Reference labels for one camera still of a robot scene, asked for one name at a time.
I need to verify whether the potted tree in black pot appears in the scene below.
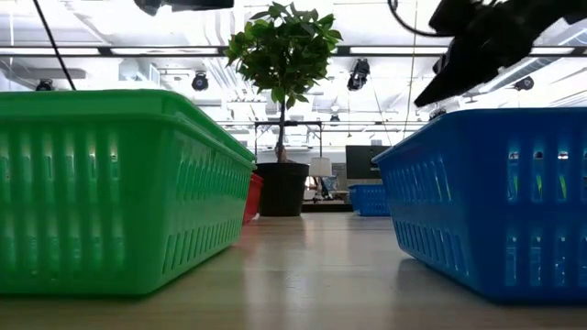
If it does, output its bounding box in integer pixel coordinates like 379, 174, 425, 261
224, 1, 344, 218

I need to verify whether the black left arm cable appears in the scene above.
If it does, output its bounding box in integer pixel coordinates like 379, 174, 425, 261
31, 0, 77, 92

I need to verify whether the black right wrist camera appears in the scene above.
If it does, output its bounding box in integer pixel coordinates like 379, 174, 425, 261
428, 0, 487, 36

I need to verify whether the green plastic basket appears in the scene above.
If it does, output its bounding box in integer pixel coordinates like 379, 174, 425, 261
512, 175, 568, 199
0, 109, 257, 297
0, 89, 257, 161

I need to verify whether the long ceiling light fixture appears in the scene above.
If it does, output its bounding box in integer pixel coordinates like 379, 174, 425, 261
338, 44, 587, 58
0, 44, 227, 58

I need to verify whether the white lampshade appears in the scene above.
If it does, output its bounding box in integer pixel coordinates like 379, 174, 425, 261
308, 157, 333, 179

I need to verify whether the black aluminium rig frame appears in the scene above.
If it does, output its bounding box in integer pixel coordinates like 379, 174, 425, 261
301, 201, 355, 214

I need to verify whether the black computer monitor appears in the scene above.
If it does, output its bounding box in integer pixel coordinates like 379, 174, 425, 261
345, 145, 391, 186

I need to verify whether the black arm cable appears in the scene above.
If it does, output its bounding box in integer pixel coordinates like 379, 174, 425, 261
31, 0, 77, 92
387, 0, 444, 39

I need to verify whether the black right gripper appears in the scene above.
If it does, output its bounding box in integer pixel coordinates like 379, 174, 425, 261
414, 0, 587, 107

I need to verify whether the blue plastic basket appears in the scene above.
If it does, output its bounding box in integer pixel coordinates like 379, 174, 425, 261
348, 183, 392, 218
371, 108, 587, 303

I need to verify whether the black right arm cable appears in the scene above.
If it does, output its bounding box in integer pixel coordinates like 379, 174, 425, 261
387, 0, 444, 39

